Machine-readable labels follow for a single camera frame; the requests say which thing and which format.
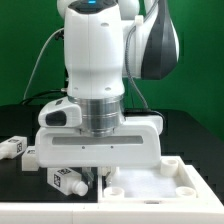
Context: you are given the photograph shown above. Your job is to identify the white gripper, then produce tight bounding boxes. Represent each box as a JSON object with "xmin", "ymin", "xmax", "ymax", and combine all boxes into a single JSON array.
[{"xmin": 35, "ymin": 115, "xmax": 163, "ymax": 188}]

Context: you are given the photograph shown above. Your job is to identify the white square table top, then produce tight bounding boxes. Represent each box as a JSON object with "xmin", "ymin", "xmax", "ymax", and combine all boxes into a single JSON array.
[{"xmin": 98, "ymin": 156, "xmax": 197, "ymax": 203}]

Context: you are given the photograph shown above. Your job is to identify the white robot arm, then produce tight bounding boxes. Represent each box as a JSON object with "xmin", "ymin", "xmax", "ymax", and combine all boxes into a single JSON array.
[{"xmin": 35, "ymin": 0, "xmax": 179, "ymax": 192}]

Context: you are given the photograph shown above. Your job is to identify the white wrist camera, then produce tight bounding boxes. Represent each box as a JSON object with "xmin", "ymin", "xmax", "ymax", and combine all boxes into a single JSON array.
[{"xmin": 38, "ymin": 97, "xmax": 82, "ymax": 128}]

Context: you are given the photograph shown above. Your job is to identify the black base cables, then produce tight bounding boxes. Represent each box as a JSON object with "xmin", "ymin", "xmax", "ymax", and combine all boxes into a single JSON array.
[{"xmin": 19, "ymin": 87, "xmax": 71, "ymax": 106}]

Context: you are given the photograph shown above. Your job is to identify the white L-shaped obstacle frame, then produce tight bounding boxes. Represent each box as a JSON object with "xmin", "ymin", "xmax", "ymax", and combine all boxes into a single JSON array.
[{"xmin": 0, "ymin": 165, "xmax": 224, "ymax": 224}]

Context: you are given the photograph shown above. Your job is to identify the grey camera cable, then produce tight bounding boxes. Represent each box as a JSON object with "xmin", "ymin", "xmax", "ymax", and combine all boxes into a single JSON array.
[{"xmin": 22, "ymin": 27, "xmax": 66, "ymax": 102}]

